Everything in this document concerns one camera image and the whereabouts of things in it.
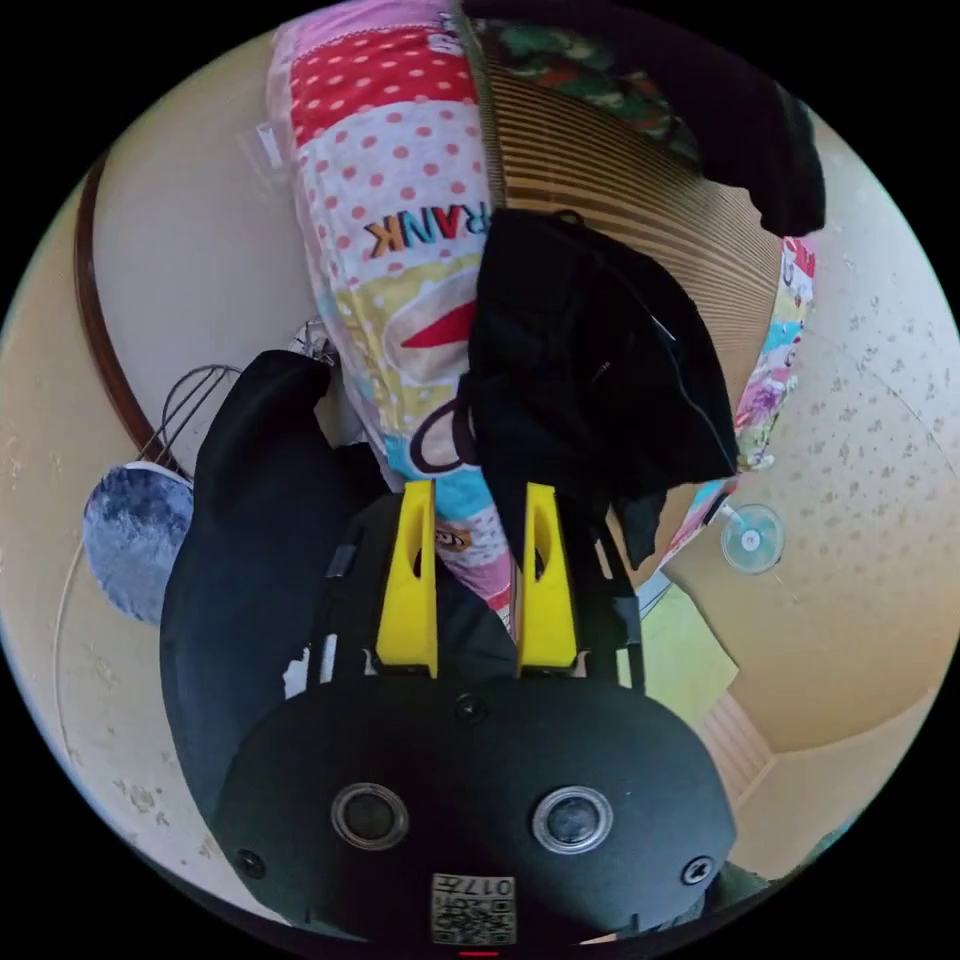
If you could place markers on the black pants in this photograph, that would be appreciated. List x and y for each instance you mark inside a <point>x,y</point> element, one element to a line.
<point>585,360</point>

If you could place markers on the person's body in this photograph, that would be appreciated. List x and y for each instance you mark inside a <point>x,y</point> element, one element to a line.
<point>247,540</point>

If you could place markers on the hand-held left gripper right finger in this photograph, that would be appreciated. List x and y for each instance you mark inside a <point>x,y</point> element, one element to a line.
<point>546,622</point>

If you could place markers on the blue-grey fuzzy round stool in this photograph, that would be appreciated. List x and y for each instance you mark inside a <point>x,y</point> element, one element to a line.
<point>127,540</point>

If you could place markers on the pile of clothes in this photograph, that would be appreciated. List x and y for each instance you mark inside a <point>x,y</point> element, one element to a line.
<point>750,127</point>

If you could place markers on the small white fan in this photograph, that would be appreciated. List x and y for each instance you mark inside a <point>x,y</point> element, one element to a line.
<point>752,538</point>

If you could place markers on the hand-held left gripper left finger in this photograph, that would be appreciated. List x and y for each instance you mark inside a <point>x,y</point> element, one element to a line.
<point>409,615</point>

